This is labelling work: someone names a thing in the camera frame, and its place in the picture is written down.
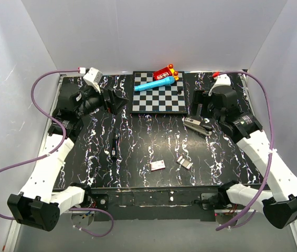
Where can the aluminium rail frame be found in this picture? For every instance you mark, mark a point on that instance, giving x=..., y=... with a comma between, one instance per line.
x=14, y=229

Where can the red yellow toy bus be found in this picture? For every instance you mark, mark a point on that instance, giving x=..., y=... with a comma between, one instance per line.
x=165, y=72

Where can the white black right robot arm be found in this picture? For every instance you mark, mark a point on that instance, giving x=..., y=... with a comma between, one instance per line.
x=279, y=204

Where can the black white chessboard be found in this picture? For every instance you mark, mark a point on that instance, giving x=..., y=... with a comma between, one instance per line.
x=164, y=99

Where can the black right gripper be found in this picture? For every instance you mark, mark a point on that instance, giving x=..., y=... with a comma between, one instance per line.
x=201, y=96

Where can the red white staple box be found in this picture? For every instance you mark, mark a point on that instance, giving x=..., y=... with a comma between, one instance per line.
x=157, y=165

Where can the black silver stapler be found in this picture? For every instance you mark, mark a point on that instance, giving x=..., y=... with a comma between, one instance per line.
x=198, y=126

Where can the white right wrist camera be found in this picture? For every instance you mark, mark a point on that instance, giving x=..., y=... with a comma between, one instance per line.
x=220, y=80

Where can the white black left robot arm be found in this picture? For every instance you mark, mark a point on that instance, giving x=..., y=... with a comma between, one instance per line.
x=35, y=205

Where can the black marker pen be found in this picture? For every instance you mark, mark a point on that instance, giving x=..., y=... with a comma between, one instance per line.
x=115, y=144

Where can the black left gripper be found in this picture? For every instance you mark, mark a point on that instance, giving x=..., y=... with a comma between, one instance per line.
x=116, y=103

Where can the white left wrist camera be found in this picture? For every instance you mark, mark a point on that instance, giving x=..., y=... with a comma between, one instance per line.
x=92, y=78

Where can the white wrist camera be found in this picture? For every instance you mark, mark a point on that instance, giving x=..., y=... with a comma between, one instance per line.
x=220, y=80
x=92, y=78

